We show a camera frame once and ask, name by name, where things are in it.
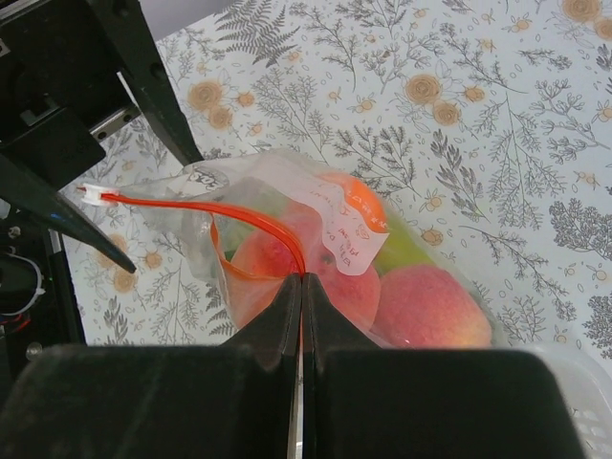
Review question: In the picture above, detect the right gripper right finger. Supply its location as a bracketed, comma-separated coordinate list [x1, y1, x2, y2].
[301, 274, 584, 458]

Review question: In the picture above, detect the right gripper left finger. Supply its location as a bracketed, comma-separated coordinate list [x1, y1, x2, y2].
[1, 275, 301, 458]

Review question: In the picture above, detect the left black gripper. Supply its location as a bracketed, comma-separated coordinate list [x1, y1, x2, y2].
[1, 1, 202, 273]

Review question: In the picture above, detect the clear zip top bag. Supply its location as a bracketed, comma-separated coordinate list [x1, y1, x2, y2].
[80, 149, 495, 348]

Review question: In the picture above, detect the fake peach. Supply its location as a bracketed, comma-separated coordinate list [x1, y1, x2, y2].
[229, 200, 383, 345]
[372, 264, 492, 348]

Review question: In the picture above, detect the fake green vegetable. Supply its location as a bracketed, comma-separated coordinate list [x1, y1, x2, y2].
[374, 221, 434, 275]

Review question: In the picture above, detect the fake orange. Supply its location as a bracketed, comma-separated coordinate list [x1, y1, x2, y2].
[319, 172, 388, 233]

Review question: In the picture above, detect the floral table mat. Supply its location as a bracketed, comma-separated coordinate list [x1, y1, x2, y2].
[61, 0, 612, 360]

